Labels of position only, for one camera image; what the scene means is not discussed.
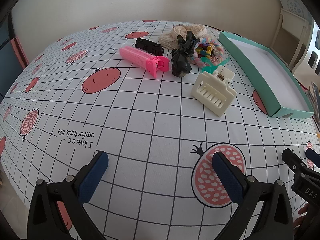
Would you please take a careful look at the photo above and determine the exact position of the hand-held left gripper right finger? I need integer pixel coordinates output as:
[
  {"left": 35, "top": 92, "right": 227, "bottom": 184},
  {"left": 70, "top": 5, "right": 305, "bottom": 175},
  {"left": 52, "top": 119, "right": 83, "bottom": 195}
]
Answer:
[{"left": 212, "top": 151, "right": 293, "bottom": 240}]

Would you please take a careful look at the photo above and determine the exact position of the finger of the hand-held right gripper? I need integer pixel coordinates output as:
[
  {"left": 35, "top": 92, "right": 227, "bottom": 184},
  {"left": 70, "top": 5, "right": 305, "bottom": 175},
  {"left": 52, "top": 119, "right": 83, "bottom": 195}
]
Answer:
[
  {"left": 305, "top": 147, "right": 320, "bottom": 168},
  {"left": 282, "top": 149, "right": 309, "bottom": 178}
]

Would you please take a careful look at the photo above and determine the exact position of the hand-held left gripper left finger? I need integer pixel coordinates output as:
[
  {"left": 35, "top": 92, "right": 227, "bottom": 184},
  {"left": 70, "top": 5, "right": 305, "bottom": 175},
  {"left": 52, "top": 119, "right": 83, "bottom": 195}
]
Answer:
[{"left": 27, "top": 150, "right": 109, "bottom": 240}]

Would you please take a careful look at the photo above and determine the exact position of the teal cardboard box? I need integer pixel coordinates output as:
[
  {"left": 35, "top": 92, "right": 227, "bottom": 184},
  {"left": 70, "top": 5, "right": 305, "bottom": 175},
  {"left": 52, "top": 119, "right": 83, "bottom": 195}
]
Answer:
[{"left": 218, "top": 31, "right": 315, "bottom": 118}]

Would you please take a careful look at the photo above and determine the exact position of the cream claw hair clip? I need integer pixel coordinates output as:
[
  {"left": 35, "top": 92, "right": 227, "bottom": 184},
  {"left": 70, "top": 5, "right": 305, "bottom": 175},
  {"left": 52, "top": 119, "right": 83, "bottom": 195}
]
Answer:
[{"left": 191, "top": 65, "right": 237, "bottom": 117}]

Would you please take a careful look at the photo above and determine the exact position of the teal plastic hair clip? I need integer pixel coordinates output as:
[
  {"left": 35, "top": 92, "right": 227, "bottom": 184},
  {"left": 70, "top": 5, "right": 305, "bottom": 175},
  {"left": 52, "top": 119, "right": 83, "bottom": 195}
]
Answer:
[{"left": 200, "top": 56, "right": 229, "bottom": 74}]

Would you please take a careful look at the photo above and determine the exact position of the black skeleton hand hair clip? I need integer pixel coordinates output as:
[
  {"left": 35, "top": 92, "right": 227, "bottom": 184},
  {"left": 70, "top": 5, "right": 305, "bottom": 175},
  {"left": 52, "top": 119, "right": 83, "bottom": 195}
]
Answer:
[{"left": 171, "top": 31, "right": 200, "bottom": 78}]

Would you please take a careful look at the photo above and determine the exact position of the pastel braided hair tie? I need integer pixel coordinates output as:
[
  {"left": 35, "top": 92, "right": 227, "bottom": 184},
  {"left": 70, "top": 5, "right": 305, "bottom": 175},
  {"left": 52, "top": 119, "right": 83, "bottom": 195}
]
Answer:
[{"left": 190, "top": 35, "right": 225, "bottom": 67}]

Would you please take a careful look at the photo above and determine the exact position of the black toy car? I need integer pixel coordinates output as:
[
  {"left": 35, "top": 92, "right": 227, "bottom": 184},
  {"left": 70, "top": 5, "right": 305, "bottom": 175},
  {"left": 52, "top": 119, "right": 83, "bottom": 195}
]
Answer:
[{"left": 135, "top": 38, "right": 165, "bottom": 57}]

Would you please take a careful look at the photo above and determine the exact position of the cream lace scrunchie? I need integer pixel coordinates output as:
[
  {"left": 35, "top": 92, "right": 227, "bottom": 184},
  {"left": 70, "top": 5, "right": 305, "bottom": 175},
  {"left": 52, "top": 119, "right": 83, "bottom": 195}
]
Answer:
[{"left": 159, "top": 24, "right": 209, "bottom": 50}]

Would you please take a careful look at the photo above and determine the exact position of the person's right hand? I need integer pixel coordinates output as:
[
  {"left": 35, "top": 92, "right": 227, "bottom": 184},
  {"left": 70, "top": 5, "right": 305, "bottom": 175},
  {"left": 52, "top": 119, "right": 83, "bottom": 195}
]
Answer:
[{"left": 293, "top": 203, "right": 310, "bottom": 240}]

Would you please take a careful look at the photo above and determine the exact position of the pink white crochet mat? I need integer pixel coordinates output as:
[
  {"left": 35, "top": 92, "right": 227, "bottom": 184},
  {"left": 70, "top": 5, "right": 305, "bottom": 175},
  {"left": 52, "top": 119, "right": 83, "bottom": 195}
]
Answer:
[{"left": 299, "top": 81, "right": 320, "bottom": 125}]

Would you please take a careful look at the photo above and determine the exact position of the white shelf unit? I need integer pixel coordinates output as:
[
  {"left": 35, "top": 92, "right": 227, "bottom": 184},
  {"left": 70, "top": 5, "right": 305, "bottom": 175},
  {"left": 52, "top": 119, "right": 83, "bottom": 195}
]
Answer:
[{"left": 294, "top": 27, "right": 320, "bottom": 85}]

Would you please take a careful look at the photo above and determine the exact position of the pink comb hair clip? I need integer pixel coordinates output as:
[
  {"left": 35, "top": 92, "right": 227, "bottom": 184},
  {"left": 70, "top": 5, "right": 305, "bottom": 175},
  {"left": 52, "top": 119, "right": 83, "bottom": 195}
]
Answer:
[{"left": 119, "top": 45, "right": 170, "bottom": 78}]

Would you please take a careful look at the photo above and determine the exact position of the dark cabinet with pink edge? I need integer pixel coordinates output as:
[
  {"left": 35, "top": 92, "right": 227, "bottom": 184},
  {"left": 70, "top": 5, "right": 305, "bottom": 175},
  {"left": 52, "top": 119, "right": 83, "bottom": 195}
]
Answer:
[{"left": 0, "top": 12, "right": 29, "bottom": 98}]

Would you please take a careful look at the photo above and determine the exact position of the grey printed board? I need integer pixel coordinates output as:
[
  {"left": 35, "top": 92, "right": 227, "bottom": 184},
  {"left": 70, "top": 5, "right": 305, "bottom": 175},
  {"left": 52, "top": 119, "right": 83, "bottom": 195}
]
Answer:
[{"left": 275, "top": 0, "right": 314, "bottom": 22}]

